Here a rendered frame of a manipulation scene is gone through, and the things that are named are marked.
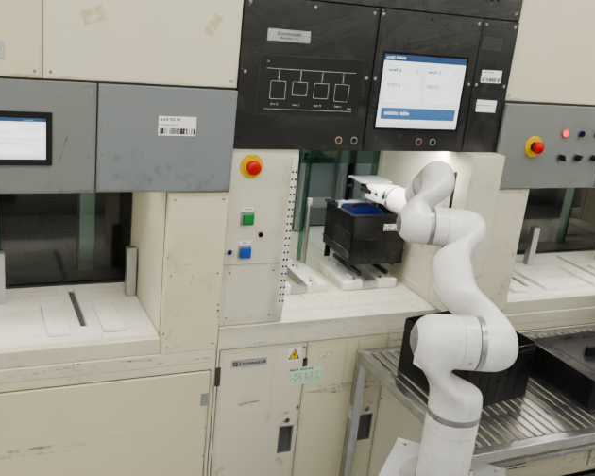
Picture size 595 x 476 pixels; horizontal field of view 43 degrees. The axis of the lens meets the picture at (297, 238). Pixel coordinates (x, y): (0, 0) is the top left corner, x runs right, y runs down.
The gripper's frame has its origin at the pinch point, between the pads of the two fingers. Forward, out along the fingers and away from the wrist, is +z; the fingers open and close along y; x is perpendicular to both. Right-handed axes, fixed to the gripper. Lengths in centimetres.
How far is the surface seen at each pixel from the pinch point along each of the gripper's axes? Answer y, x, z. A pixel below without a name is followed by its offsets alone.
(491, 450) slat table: -8, -45, -91
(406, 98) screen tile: -10.0, 34.3, -30.5
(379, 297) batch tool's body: -1.1, -34.5, -18.0
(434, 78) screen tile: -1, 40, -31
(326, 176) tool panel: 13, -12, 60
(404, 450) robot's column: -30, -46, -86
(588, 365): 39, -35, -74
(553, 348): 36, -35, -63
